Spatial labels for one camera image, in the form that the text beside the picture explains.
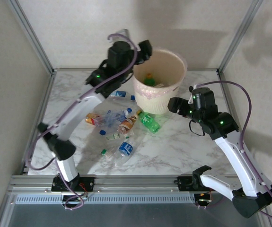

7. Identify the green bottle yellow cap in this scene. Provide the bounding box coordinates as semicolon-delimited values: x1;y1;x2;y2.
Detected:
144;73;157;86

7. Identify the crushed green plastic bottle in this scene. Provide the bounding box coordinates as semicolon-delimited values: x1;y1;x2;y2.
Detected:
137;110;162;134

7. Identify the bottle brown label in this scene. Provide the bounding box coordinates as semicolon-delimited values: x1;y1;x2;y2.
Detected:
117;114;138;136

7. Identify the bottle orange red label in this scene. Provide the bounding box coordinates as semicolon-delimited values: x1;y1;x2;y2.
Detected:
85;113;103;125

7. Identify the cream ribbed plastic bin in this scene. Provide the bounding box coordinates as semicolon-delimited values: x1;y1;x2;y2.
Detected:
132;49;188;114

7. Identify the crushed clear bottle blue label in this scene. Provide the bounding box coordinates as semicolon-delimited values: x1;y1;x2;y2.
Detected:
95;107;133;128

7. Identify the small bottle green white label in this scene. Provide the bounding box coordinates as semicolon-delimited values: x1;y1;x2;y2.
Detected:
99;129;124;142

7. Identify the small lit circuit board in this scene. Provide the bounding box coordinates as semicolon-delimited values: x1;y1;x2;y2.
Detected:
62;194;89;207
194;193;212;206

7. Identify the clear bottle large blue label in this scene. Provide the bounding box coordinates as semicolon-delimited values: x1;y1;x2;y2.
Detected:
113;136;136;167

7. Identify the clear bottle green cap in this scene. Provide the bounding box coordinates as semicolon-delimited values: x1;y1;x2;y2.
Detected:
101;148;117;163

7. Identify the perforated metal strip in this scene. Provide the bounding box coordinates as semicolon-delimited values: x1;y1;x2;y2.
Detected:
15;194;194;204

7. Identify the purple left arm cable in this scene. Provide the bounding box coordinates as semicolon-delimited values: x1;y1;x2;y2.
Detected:
24;34;138;211

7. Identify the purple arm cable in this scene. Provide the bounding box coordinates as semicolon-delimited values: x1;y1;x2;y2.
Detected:
24;34;138;211
189;80;272;223

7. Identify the black right camera cable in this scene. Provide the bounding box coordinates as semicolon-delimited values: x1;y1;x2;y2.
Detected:
188;119;205;137

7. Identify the aluminium side rail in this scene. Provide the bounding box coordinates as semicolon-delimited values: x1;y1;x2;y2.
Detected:
21;70;56;175
217;70;263;177

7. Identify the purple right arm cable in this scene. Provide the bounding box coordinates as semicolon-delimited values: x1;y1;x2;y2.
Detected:
189;80;272;223

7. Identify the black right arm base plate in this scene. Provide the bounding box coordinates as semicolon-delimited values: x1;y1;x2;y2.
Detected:
177;176;221;192

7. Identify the aluminium frame post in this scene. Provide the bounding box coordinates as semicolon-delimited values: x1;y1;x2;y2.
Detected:
217;0;265;74
5;0;57;75
0;189;17;227
260;216;272;227

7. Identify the aluminium front rail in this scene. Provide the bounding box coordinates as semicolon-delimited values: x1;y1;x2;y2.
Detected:
8;174;265;192

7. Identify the aluminium lower frame post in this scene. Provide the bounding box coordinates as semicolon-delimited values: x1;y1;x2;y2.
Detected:
0;189;17;227
260;216;272;227

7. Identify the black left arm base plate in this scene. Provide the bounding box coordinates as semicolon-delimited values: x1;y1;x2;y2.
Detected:
51;176;96;192

